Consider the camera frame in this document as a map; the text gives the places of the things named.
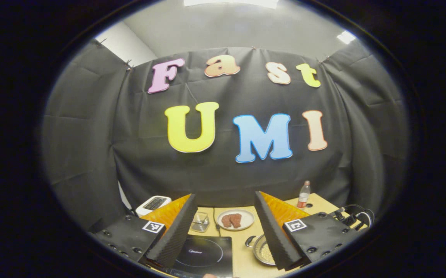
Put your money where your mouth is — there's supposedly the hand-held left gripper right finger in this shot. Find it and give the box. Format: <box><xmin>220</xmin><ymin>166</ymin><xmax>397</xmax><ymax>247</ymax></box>
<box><xmin>254</xmin><ymin>191</ymin><xmax>358</xmax><ymax>271</ymax></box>

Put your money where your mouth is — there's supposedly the pile of soybeans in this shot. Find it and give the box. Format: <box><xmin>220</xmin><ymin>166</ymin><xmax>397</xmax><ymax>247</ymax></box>
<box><xmin>262</xmin><ymin>245</ymin><xmax>278</xmax><ymax>264</ymax></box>

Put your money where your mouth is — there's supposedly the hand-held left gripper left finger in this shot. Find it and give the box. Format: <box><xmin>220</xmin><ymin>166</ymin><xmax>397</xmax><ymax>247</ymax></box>
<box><xmin>92</xmin><ymin>194</ymin><xmax>198</xmax><ymax>269</ymax></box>

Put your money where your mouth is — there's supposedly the clear plastic water bottle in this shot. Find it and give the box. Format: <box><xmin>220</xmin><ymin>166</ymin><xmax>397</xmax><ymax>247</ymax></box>
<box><xmin>297</xmin><ymin>180</ymin><xmax>311</xmax><ymax>209</ymax></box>

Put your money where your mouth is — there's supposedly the white toaster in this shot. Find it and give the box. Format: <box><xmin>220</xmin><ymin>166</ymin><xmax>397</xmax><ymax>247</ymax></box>
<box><xmin>136</xmin><ymin>196</ymin><xmax>172</xmax><ymax>217</ymax></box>

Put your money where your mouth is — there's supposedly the black induction cooktop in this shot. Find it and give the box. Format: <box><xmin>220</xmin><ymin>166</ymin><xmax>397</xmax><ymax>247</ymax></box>
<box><xmin>164</xmin><ymin>235</ymin><xmax>234</xmax><ymax>278</ymax></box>

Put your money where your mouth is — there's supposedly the stainless steel pot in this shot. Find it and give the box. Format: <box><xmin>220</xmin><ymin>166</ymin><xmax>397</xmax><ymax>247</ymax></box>
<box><xmin>245</xmin><ymin>234</ymin><xmax>281</xmax><ymax>267</ymax></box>

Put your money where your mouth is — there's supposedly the wire mesh basket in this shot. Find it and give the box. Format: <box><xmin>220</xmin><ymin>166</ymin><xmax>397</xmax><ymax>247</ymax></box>
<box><xmin>191</xmin><ymin>212</ymin><xmax>210</xmax><ymax>233</ymax></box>

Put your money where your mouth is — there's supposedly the white round plate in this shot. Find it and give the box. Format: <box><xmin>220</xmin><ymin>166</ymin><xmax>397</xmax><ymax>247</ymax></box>
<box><xmin>216</xmin><ymin>209</ymin><xmax>255</xmax><ymax>231</ymax></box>

